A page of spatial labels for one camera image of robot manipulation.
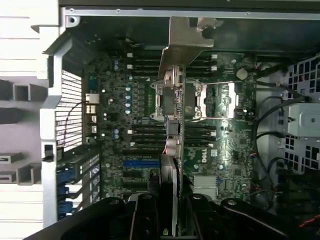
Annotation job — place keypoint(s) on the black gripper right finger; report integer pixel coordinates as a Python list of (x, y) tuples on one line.
[(200, 215)]

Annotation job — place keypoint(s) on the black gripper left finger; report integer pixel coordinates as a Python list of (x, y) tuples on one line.
[(145, 215)]

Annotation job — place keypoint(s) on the silver chipset heatsink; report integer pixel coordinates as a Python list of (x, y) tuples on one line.
[(205, 184)]

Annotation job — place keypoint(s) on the blue expansion slot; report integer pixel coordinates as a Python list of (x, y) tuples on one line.
[(141, 164)]

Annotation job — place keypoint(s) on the black expansion slot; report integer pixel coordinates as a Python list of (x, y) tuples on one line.
[(141, 153)]

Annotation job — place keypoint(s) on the green motherboard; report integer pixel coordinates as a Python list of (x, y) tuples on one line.
[(225, 150)]

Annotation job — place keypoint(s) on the black RAM slot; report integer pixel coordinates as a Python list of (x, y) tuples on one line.
[(145, 62), (147, 139), (145, 56), (145, 67), (147, 145), (145, 74), (147, 127), (147, 133)]

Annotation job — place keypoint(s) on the CPU socket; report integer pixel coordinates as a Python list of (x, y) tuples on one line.
[(156, 100)]

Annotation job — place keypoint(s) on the metal socket cover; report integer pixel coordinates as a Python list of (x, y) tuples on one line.
[(231, 100)]

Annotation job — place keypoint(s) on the metal rear port stack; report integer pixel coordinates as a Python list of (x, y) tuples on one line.
[(92, 100)]

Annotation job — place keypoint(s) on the round coin battery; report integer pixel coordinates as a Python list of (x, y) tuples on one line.
[(241, 74)]

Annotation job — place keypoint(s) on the grey parts rack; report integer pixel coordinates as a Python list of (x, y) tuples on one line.
[(37, 86)]

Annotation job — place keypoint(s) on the perforated metal drive cage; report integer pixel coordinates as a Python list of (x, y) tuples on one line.
[(307, 70)]

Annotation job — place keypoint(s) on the open black PC case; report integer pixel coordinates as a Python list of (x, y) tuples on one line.
[(112, 12)]

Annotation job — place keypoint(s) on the grey disk bay bracket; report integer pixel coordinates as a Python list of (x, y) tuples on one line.
[(305, 120)]

